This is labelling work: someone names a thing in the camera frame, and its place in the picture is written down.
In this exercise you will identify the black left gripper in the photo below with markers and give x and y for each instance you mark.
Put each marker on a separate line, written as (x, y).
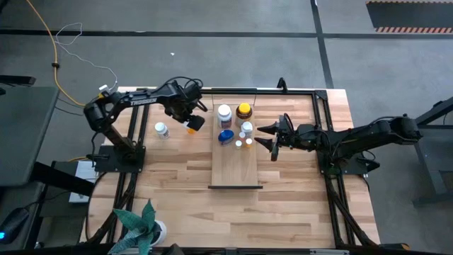
(184, 102)

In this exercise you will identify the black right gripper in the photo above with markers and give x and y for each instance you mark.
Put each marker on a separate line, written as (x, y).
(285, 136)

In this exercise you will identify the tiny orange vial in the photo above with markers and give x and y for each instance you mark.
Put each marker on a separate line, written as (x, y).
(248, 141)

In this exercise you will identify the small white pill bottle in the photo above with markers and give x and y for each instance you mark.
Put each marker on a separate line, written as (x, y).
(247, 127)

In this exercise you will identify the orange pill bottle white cap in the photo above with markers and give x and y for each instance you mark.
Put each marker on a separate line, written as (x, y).
(191, 131)

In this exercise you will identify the brown bottle yellow cap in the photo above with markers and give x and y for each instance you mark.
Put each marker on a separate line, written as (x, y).
(244, 108)

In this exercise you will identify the large white bottle purple label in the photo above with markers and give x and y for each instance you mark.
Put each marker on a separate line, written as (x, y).
(224, 110)

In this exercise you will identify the blue antacid bottle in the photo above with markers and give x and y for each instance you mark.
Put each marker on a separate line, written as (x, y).
(226, 137)

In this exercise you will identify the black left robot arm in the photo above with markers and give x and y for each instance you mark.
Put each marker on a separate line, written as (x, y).
(141, 99)

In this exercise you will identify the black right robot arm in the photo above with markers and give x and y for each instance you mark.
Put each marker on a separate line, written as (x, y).
(371, 132)

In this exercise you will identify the white aspirin bottle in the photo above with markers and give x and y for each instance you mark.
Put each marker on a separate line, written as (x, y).
(160, 127)

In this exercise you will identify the light wooden tray board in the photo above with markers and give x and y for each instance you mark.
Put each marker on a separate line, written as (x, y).
(233, 166)

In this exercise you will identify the white plug adapter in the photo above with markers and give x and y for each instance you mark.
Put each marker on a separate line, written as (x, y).
(104, 88)

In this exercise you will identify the white box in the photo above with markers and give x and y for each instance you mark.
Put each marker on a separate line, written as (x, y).
(85, 170)

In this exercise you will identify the white round plant pot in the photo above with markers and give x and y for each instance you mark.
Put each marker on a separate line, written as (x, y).
(161, 232)

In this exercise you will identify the green leafy plant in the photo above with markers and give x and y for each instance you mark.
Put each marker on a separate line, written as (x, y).
(136, 226)

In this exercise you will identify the black metal stand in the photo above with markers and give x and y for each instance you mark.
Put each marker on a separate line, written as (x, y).
(424, 117)

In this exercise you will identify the grey desk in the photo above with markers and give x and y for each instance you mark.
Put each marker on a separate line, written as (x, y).
(21, 134)

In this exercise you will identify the black mat with hazard stripes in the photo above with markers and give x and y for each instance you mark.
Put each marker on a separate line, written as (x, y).
(407, 16)

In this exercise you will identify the black computer mouse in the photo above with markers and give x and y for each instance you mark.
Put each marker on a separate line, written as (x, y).
(12, 225)

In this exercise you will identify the black clamp bracket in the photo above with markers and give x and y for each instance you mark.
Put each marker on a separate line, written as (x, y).
(282, 85)

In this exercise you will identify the black table frame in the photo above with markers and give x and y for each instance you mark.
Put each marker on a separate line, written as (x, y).
(301, 93)

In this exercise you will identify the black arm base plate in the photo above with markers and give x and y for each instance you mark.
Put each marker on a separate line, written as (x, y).
(347, 168)
(106, 164)

